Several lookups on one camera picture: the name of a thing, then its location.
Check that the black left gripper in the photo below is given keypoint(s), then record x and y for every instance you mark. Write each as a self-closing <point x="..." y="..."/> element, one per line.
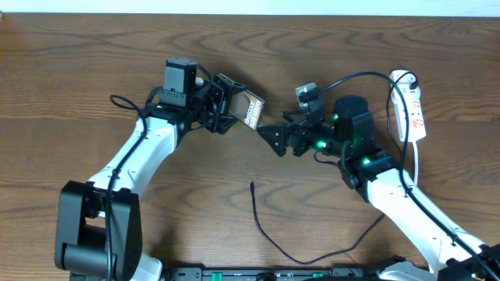
<point x="223" y="94"/>

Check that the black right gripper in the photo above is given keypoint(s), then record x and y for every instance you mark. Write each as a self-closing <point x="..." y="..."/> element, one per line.
<point x="298" y="129"/>

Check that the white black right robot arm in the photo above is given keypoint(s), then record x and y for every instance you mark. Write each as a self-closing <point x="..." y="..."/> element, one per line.
<point x="450" y="252"/>

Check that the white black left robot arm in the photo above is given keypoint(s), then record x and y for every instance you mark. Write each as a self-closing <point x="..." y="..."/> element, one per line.
<point x="98" y="231"/>

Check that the white USB charger adapter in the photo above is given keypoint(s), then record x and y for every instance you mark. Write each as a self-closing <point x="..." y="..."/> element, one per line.
<point x="411" y="79"/>

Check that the white power strip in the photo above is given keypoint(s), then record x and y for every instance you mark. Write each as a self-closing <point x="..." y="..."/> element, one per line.
<point x="409" y="108"/>

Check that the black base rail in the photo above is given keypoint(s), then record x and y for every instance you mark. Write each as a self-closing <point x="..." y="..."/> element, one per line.
<point x="198" y="274"/>

